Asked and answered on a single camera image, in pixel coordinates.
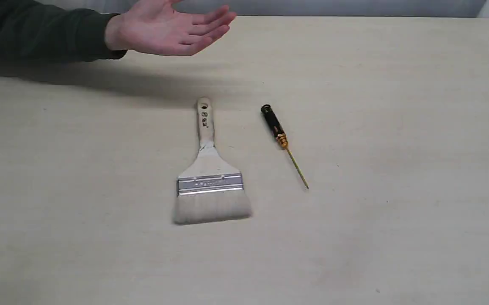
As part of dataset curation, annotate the person's open bare hand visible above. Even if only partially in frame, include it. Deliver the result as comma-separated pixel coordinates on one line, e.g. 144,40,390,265
105,0,237,56

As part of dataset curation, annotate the black gold precision screwdriver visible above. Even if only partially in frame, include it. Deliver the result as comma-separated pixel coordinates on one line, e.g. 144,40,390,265
260,104,309,190

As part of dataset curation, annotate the wide white bristle paintbrush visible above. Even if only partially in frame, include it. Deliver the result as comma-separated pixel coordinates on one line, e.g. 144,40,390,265
173,97,252,225

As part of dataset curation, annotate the dark green sleeved forearm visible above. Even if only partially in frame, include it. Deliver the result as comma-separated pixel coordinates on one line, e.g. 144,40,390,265
0,0,127,62

